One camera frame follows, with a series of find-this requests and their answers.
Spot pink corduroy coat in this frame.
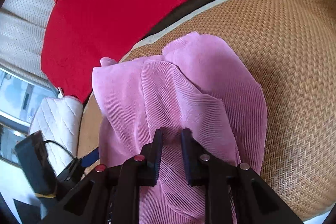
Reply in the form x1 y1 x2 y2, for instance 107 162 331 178
92 31 268 224

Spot white quilted pad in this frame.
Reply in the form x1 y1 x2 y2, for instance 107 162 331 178
29 97 84 169

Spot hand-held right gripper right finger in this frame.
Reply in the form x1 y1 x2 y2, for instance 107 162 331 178
181 127 302 224

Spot black cable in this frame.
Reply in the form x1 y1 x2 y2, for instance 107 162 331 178
42 139 78 161

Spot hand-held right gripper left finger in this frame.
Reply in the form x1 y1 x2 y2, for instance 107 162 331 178
39 129 163 224

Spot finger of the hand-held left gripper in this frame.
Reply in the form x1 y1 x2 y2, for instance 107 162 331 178
79 149 100 168

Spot red blanket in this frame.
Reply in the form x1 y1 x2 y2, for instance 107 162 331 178
41 0 280 105

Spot woven rattan mat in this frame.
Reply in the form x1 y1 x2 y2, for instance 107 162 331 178
77 0 336 223

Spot beige dotted curtain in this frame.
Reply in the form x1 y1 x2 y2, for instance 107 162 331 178
0 0 57 80

